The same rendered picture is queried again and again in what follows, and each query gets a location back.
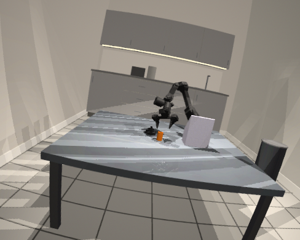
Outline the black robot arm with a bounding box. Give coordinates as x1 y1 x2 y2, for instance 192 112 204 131
154 81 200 120

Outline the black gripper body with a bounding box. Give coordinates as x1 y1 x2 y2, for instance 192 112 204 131
152 111 179 121

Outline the orange tapered knob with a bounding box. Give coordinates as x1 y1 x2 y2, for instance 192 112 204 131
156 132 163 141

